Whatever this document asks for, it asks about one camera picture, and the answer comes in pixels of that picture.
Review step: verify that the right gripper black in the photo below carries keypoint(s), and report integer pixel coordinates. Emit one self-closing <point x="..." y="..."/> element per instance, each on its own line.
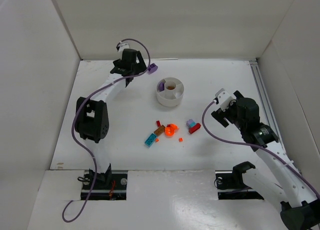
<point x="222" y="116"/>

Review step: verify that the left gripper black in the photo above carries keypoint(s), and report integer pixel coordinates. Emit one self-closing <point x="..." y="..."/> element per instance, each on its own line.
<point x="121" y="70"/>

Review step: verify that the purple rounded lego piece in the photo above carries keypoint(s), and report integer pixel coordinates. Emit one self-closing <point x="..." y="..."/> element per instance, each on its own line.
<point x="161" y="87"/>

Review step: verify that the brown lego plate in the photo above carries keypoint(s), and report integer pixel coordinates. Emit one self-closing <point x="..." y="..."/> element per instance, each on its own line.
<point x="160" y="130"/>

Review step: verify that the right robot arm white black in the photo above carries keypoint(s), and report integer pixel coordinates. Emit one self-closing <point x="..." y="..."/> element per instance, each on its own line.
<point x="297" y="202"/>

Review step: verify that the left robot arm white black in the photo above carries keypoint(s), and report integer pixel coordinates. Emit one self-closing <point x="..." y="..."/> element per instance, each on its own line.
<point x="91" y="122"/>

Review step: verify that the white round divided container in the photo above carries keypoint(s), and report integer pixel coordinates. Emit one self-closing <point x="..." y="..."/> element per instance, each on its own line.
<point x="170" y="98"/>

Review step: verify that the red lego brick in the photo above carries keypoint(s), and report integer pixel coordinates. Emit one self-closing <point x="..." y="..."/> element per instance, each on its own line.
<point x="194" y="128"/>

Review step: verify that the orange round lego piece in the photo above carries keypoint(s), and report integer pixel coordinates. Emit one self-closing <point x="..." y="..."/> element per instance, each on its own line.
<point x="170" y="130"/>

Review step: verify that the teal lego brick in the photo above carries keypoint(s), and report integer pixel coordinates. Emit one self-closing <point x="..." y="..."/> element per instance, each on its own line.
<point x="150" y="140"/>

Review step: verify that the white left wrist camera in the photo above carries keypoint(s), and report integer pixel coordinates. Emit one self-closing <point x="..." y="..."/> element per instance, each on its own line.
<point x="122" y="45"/>

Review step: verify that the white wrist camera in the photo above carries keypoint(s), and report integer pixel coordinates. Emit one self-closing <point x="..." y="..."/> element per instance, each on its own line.
<point x="122" y="45"/>
<point x="223" y="99"/>

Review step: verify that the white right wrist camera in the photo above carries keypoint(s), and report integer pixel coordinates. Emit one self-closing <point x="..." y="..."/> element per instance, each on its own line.
<point x="223" y="99"/>

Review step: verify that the aluminium rail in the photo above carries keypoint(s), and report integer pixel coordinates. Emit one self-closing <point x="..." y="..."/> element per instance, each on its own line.
<point x="264" y="98"/>

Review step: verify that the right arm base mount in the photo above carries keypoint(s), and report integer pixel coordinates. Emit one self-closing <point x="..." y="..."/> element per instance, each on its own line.
<point x="230" y="184"/>

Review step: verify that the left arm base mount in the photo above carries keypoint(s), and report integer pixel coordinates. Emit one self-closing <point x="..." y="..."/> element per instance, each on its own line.
<point x="109" y="186"/>

